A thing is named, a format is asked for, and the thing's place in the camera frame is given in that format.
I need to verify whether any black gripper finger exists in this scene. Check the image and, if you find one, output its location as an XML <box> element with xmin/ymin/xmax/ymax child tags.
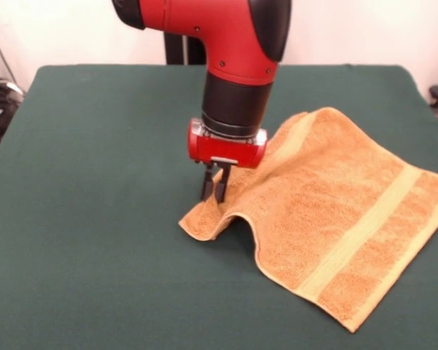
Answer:
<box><xmin>214</xmin><ymin>166</ymin><xmax>234</xmax><ymax>204</ymax></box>
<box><xmin>200</xmin><ymin>163</ymin><xmax>216</xmax><ymax>201</ymax></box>

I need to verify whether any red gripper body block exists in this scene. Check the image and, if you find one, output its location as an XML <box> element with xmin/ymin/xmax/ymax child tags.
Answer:
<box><xmin>188</xmin><ymin>117</ymin><xmax>269</xmax><ymax>169</ymax></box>

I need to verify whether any tan terry towel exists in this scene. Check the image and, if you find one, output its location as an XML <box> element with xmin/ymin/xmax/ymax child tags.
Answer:
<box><xmin>177</xmin><ymin>106</ymin><xmax>438</xmax><ymax>333</ymax></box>

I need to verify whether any dark green table cloth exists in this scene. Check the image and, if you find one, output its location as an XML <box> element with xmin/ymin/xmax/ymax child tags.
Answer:
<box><xmin>0</xmin><ymin>63</ymin><xmax>438</xmax><ymax>350</ymax></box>

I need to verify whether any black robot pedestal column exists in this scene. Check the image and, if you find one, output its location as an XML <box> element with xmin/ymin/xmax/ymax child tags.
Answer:
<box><xmin>163</xmin><ymin>31</ymin><xmax>208</xmax><ymax>66</ymax></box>

